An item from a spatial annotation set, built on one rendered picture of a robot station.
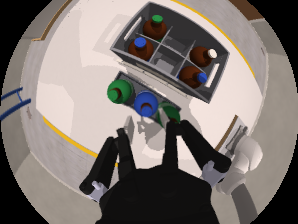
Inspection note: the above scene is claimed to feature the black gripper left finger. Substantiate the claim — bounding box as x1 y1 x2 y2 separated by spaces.
79 115 140 202

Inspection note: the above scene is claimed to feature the blue-labeled bottle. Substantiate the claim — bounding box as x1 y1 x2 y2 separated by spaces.
134 90 158 117

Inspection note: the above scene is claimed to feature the brown bottle with green cap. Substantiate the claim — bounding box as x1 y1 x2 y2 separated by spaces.
143 15 167 43

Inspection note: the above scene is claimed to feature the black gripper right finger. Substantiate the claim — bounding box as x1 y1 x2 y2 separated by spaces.
158 108 232 198

